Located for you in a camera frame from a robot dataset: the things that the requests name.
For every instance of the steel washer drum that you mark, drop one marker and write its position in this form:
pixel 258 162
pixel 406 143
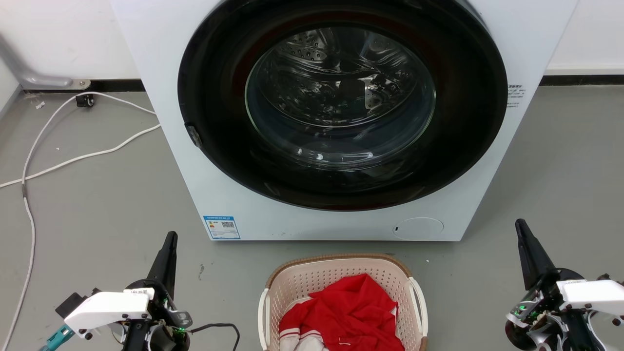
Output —
pixel 336 83

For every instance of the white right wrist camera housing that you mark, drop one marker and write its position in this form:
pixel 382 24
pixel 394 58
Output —
pixel 592 295

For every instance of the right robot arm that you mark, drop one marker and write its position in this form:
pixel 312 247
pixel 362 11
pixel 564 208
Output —
pixel 580 334

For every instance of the round white filter cover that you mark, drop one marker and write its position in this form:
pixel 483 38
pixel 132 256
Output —
pixel 418 228

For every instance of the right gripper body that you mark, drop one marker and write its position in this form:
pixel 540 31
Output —
pixel 536 307

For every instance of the small printed text sticker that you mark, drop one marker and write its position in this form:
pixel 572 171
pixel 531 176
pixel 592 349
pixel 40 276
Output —
pixel 516 95

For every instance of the black baseboard strip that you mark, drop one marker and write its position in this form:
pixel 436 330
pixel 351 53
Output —
pixel 117 86
pixel 585 80

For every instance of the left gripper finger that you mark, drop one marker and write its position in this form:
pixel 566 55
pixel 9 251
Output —
pixel 162 265
pixel 172 273

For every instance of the grey metal pipe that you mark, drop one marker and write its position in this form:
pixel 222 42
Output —
pixel 44 81

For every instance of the blue energy label sticker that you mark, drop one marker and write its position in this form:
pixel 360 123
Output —
pixel 222 227

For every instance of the white front-load washing machine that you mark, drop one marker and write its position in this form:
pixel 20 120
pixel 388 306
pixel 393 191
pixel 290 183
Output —
pixel 341 227

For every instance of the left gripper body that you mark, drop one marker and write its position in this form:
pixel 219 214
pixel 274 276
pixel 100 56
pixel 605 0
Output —
pixel 163 312

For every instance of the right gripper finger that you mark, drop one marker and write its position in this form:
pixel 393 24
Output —
pixel 525 265
pixel 538 256

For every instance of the small black caster wheel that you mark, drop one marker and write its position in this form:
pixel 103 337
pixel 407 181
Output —
pixel 86 101

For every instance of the beige plastic laundry basket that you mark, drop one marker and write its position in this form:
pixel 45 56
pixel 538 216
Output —
pixel 302 279

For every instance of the red and white garment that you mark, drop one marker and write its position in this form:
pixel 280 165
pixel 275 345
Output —
pixel 351 317

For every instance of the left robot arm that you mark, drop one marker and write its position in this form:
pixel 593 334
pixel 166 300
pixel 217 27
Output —
pixel 139 339

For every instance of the round black glass washer door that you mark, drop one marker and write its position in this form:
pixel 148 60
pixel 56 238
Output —
pixel 219 161

